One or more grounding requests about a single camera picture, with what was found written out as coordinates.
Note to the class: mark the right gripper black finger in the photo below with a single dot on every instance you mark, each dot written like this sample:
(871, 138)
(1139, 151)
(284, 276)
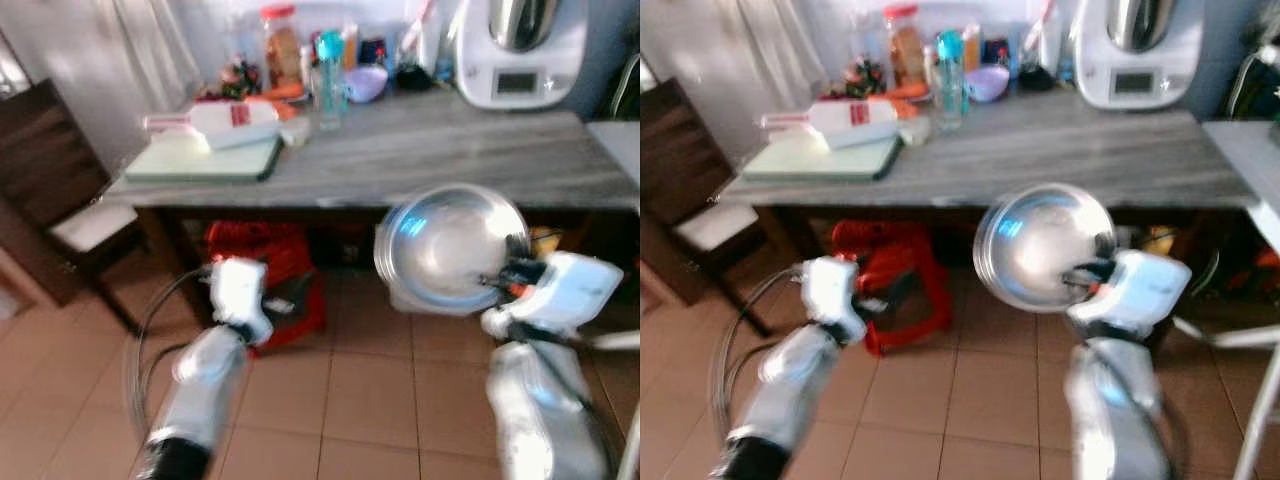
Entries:
(518, 248)
(1078, 276)
(495, 278)
(1105, 247)

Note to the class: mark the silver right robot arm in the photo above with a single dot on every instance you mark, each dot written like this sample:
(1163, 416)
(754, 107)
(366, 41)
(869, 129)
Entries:
(1115, 410)
(540, 410)

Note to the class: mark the white food processor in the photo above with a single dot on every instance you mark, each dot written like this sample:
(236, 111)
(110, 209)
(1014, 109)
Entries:
(1100, 70)
(480, 70)

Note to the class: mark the dark wooden chair white cushion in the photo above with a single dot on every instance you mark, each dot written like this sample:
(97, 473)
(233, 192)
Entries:
(680, 150)
(40, 150)

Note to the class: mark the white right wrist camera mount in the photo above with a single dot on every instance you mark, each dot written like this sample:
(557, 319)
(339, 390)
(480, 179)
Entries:
(1140, 290)
(570, 290)

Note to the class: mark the white bottle red label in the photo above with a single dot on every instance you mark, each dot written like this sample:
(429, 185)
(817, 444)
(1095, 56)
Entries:
(215, 120)
(835, 118)

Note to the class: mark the red green vegetable bunch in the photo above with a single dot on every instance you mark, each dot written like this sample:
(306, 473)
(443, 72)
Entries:
(862, 78)
(238, 78)

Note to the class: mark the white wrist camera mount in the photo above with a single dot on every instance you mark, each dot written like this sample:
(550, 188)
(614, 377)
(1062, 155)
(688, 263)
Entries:
(570, 290)
(1140, 290)
(238, 295)
(830, 295)

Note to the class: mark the clear water bottle teal cap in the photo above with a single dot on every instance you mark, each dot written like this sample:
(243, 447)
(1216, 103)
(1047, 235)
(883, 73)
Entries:
(950, 80)
(330, 80)

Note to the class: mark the purple bowl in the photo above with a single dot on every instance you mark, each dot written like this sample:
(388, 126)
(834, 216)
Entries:
(366, 85)
(988, 85)

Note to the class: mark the small white container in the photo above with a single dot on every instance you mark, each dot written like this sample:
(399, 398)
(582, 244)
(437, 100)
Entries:
(916, 130)
(296, 132)

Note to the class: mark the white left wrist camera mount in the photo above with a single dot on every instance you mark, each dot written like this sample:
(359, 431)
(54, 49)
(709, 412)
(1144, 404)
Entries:
(830, 295)
(238, 295)

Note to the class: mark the orange carrot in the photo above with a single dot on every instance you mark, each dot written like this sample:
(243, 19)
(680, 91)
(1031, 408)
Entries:
(910, 90)
(285, 92)

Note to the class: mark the clear jar red lid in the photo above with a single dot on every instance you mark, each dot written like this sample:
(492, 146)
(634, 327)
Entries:
(905, 50)
(282, 50)

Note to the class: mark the dark blue packet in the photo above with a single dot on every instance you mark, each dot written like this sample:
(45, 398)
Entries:
(374, 52)
(997, 52)

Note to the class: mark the dark wooden grey-top table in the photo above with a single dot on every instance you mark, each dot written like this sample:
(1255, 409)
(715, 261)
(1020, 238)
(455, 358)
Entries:
(420, 150)
(1050, 150)

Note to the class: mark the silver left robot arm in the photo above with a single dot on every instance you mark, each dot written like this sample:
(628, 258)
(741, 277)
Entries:
(790, 390)
(200, 390)

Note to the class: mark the white curtain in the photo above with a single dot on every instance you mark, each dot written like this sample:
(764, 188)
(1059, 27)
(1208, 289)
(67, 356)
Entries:
(780, 40)
(150, 40)

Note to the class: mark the stainless steel bowl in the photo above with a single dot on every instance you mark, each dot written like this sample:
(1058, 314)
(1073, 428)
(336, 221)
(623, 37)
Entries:
(445, 245)
(1035, 245)

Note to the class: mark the black bowl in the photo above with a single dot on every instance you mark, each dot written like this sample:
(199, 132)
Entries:
(1036, 78)
(414, 78)

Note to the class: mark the white folding table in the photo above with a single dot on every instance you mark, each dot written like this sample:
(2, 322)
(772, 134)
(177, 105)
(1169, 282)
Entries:
(1245, 150)

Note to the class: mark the red plastic stool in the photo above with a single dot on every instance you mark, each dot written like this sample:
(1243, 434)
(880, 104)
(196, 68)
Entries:
(900, 245)
(290, 250)

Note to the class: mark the pale green cutting board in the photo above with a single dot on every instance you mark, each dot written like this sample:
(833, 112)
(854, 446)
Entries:
(810, 157)
(190, 158)

